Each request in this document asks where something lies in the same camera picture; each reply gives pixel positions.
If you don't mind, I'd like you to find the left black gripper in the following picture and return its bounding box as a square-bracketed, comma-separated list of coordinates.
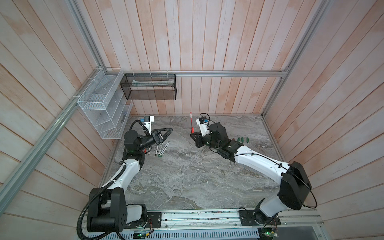
[137, 127, 173, 151]

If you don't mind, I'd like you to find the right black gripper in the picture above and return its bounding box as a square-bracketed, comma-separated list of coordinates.
[190, 130, 221, 152]

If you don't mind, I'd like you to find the red gel pen top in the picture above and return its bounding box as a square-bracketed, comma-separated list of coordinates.
[190, 112, 194, 134]

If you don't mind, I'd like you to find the green marker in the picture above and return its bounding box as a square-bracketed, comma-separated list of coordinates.
[159, 143, 167, 157]
[160, 142, 170, 157]

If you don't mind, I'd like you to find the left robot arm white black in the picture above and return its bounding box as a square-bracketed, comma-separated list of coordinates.
[77, 128, 173, 240]

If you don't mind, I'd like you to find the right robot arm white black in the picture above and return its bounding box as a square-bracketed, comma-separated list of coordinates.
[191, 117, 312, 225]

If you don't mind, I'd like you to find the black mesh basket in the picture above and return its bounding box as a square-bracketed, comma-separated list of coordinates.
[120, 74, 177, 101]

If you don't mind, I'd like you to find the green circuit board left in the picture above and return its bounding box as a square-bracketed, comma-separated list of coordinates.
[133, 232, 150, 239]

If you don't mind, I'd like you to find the green circuit board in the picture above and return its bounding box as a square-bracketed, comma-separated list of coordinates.
[259, 229, 277, 240]
[133, 232, 150, 239]

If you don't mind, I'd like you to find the green circuit board right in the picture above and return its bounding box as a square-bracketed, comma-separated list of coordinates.
[259, 229, 277, 240]

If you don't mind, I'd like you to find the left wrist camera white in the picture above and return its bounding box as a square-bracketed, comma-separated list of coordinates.
[143, 116, 154, 133]

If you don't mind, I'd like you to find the white wire mesh shelf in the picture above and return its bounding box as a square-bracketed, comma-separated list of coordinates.
[78, 68, 132, 140]

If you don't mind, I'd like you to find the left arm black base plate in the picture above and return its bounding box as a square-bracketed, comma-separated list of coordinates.
[140, 212, 162, 229]

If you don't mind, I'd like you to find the aluminium frame rail back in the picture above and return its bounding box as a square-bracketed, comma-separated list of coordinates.
[122, 70, 288, 78]

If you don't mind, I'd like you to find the aluminium frame rail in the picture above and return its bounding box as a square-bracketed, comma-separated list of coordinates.
[122, 70, 288, 78]
[1, 66, 102, 215]

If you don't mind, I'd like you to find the black corrugated cable left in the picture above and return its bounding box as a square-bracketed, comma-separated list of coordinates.
[76, 163, 128, 240]

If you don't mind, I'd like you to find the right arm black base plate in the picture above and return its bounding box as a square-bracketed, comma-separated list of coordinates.
[238, 208, 281, 226]

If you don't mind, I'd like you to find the aluminium mounting rail front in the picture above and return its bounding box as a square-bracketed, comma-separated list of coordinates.
[74, 206, 325, 233]

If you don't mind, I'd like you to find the aluminium frame rail left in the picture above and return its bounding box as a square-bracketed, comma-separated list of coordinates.
[1, 66, 102, 215]

